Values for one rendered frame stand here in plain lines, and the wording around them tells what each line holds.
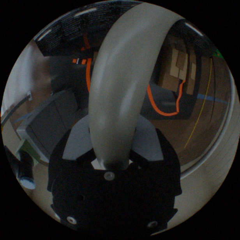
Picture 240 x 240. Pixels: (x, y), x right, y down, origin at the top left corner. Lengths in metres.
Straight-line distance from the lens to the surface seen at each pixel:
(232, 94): 0.42
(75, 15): 0.45
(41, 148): 0.73
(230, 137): 5.12
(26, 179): 0.65
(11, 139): 6.80
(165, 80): 1.04
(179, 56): 1.03
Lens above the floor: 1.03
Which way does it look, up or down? 55 degrees down
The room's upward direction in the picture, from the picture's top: 176 degrees clockwise
